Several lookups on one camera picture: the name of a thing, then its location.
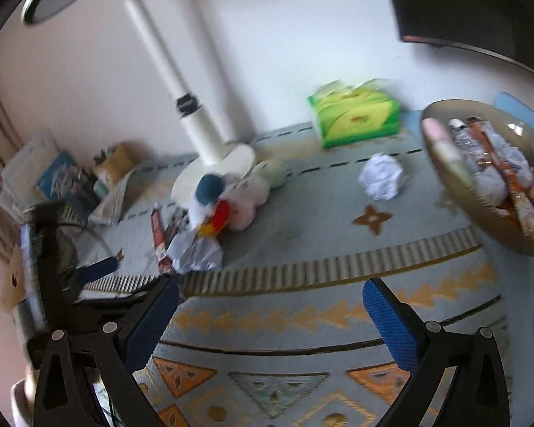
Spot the red snack wrapper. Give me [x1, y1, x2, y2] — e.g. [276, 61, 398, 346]
[150, 205, 172, 274]

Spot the stack of books and papers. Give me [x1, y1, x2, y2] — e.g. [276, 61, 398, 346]
[0, 130, 100, 225]

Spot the crumpled paper by duck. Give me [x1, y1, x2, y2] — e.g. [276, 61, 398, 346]
[166, 230, 224, 274]

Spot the brown pen holder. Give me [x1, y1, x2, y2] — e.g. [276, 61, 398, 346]
[92, 143, 136, 190]

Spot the patterned table mat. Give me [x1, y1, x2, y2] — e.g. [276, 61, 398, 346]
[77, 120, 517, 427]

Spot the pink white plush toy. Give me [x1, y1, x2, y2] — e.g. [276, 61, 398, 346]
[222, 159, 289, 231]

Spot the white desk lamp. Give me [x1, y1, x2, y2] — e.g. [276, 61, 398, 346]
[23, 0, 255, 206]

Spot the brown woven basket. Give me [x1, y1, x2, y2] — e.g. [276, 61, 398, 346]
[422, 99, 534, 257]

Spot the crumpled white paper ball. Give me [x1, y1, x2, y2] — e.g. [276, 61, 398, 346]
[358, 153, 409, 201]

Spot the green tissue box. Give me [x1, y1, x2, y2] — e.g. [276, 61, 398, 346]
[307, 79, 400, 148]

